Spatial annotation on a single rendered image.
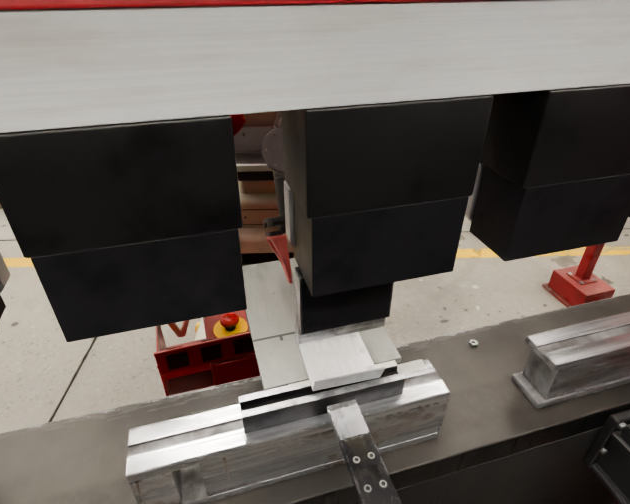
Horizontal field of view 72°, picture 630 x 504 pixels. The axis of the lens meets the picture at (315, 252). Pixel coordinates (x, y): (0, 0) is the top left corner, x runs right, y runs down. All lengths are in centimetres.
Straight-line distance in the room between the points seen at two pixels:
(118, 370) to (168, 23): 186
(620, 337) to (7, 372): 214
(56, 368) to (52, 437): 146
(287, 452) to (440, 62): 45
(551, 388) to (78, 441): 67
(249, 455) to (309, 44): 44
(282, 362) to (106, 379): 153
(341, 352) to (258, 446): 15
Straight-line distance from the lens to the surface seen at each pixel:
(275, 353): 58
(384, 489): 47
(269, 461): 58
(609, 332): 79
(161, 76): 29
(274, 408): 53
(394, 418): 59
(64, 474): 70
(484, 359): 80
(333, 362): 57
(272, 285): 69
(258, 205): 120
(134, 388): 197
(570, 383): 76
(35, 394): 213
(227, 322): 92
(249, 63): 30
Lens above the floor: 142
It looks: 33 degrees down
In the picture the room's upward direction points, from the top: straight up
